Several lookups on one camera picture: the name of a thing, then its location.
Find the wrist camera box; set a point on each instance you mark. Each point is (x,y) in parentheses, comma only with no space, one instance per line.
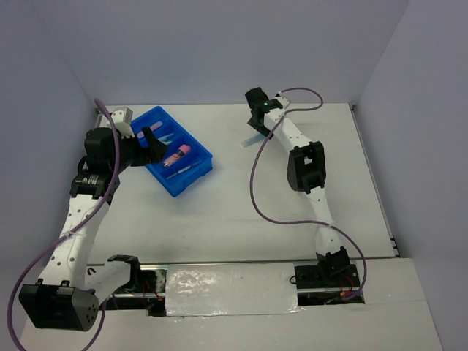
(283,101)
(122,118)

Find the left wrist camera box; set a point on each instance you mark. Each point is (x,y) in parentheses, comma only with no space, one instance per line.
(122,118)

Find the purple highlighter pen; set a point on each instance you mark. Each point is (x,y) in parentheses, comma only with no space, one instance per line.
(153,127)

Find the pink-capped eraser jar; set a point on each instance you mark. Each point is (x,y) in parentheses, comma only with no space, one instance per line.
(180,152)

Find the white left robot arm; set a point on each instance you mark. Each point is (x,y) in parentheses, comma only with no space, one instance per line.
(66,296)

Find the blue mini stapler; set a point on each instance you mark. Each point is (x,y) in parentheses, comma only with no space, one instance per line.
(166,139)

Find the blue divided plastic bin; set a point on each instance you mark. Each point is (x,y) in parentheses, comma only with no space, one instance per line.
(185,161)

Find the black thin pen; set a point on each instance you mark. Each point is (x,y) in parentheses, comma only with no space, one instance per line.
(183,170)

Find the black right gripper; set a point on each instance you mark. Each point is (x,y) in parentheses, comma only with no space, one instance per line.
(265,131)

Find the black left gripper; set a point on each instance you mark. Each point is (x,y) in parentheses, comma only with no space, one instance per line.
(153,153)

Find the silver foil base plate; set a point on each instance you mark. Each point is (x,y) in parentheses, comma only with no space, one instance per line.
(230,290)

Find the blue-capped grey marker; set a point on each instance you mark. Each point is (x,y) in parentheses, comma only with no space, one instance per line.
(251,141)

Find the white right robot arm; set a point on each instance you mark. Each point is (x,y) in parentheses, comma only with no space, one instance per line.
(306,174)

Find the right aluminium table rail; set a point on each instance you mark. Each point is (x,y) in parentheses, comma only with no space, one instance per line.
(376,189)

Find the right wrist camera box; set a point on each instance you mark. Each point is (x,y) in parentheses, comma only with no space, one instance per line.
(283,101)

